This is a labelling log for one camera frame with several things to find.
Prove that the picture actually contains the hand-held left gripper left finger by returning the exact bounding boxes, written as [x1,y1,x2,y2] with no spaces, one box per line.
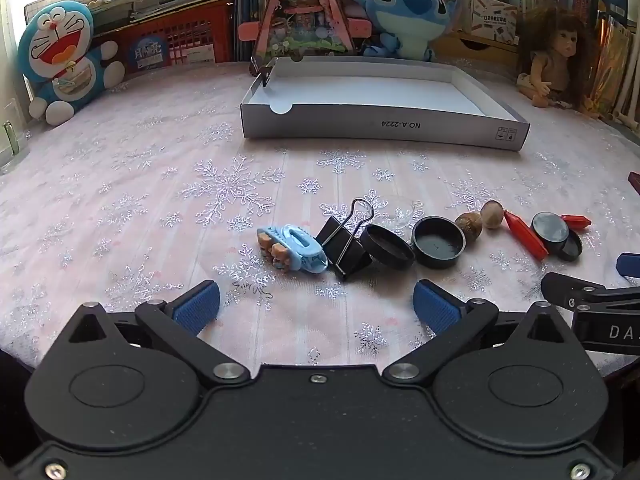
[65,280,252,387]

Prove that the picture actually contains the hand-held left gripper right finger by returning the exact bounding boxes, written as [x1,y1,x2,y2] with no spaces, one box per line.
[381,279,576,387]

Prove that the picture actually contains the blue white card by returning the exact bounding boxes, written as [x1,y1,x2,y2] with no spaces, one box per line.
[120,27,174,74]

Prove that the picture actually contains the brown walnut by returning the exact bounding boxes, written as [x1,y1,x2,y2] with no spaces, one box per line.
[481,200,506,231]
[454,211,484,246]

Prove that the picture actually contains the light blue roller toy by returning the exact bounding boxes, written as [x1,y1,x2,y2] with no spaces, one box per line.
[256,225,329,275]

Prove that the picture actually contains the pink snowflake tablecloth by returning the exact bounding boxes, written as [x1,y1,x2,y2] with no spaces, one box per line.
[0,59,640,377]

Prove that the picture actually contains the white cardboard box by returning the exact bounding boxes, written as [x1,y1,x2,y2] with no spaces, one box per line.
[240,56,530,153]

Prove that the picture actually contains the blue alien plush toy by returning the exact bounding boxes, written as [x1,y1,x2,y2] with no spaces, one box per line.
[344,0,464,62]

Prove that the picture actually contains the black round lid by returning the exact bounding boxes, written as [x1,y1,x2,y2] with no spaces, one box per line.
[360,224,416,271]
[557,232,585,262]
[531,211,570,255]
[411,216,467,269]

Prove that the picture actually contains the pink triangular dollhouse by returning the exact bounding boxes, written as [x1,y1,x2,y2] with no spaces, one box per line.
[237,0,374,62]

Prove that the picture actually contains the brown-haired doll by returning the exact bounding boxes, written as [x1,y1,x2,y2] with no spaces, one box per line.
[515,5,602,114]

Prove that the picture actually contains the white label printer box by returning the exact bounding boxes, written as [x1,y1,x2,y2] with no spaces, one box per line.
[459,0,519,47]

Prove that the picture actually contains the small black binder clip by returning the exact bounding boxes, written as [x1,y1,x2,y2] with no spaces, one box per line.
[249,56,279,89]

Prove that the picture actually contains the white plastic rack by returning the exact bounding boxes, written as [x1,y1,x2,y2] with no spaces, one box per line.
[611,72,640,127]

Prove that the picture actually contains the shiny colourful books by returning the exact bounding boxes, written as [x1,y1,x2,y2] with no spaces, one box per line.
[592,12,640,117]

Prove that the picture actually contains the red plastic crate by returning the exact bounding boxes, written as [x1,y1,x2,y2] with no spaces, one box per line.
[92,0,236,69]

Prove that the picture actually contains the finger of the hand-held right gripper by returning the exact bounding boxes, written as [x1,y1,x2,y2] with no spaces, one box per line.
[616,253,640,279]
[541,272,608,312]

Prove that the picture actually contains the blue cat plush toy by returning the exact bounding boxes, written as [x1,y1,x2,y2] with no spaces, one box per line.
[17,0,126,126]

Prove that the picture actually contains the wooden drawer organizer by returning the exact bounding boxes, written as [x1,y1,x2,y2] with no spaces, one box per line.
[431,30,524,69]

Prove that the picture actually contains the clear plastic dome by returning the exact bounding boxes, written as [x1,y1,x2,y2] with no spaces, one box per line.
[379,195,426,237]

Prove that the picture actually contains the large black binder clip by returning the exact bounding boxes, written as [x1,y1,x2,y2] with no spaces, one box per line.
[316,198,376,281]

